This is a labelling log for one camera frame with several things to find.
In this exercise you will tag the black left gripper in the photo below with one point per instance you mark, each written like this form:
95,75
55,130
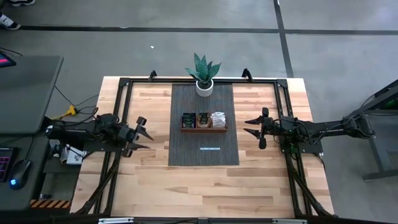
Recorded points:
129,137

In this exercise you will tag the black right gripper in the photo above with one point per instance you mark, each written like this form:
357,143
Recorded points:
270,127

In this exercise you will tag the white orange Tazo tea packet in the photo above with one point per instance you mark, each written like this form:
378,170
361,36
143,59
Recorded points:
217,116
217,126
217,122
217,113
217,119

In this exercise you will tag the dark purple Ahmad tea packet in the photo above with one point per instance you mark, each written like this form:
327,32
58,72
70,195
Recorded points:
188,120

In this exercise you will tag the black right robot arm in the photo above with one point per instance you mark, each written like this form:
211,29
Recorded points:
326,130

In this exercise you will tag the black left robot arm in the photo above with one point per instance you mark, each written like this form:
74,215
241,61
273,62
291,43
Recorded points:
81,132

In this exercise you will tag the white printed label strip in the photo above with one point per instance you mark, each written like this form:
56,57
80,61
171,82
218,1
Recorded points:
209,148

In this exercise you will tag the wooden three-compartment box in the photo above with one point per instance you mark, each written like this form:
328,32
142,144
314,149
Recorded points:
203,130

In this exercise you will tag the grey woven placemat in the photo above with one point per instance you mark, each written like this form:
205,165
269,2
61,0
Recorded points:
186,102

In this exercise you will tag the green plant in white pot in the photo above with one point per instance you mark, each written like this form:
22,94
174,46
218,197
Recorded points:
204,90

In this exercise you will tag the white box under table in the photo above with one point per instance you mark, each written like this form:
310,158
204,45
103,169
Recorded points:
74,157

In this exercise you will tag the yellow power plug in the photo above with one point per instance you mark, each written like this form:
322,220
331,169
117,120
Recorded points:
72,110

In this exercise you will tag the dark grey low desk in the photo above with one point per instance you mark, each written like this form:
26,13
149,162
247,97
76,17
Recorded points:
38,161

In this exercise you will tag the orange black hazard tape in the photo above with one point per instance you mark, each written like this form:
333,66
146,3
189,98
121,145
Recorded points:
49,204

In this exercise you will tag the grey side desk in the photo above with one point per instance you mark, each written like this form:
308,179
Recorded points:
28,93

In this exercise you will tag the black computer mouse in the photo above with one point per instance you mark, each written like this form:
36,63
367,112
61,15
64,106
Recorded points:
19,174

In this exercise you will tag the grey metal stand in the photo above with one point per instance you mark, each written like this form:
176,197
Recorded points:
382,174

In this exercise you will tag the backlit black keyboard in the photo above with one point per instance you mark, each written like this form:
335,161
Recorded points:
6,165

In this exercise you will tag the tablet screen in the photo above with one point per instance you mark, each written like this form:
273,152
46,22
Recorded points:
6,60

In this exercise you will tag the person's shoe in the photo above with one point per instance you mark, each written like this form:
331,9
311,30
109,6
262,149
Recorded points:
23,2
9,21

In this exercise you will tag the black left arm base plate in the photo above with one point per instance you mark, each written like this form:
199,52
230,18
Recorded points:
93,147

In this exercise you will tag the black frame clamp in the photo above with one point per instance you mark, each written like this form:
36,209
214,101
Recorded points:
247,74
152,75

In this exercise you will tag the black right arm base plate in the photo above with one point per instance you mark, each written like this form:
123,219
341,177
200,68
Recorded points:
311,149

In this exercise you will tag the black metal table frame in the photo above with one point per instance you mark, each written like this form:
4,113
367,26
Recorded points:
155,80

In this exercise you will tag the silver table bracket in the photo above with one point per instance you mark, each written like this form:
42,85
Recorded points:
115,220
289,221

